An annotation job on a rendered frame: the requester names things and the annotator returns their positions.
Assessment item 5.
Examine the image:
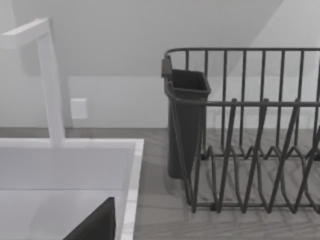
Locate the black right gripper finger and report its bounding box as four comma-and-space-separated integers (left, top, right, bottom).
62, 196, 116, 240

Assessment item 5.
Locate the dark grey utensil cup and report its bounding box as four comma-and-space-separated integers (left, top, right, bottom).
164, 68, 211, 179

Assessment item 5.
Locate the dark grey wire dish rack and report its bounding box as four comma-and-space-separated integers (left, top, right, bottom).
160, 47, 320, 214

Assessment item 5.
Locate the white wall socket plate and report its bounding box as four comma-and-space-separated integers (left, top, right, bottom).
70, 98, 88, 120

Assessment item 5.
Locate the tall white tap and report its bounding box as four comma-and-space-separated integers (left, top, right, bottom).
0, 17, 68, 149

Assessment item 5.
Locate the white sink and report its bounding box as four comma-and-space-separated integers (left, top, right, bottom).
0, 138, 145, 240

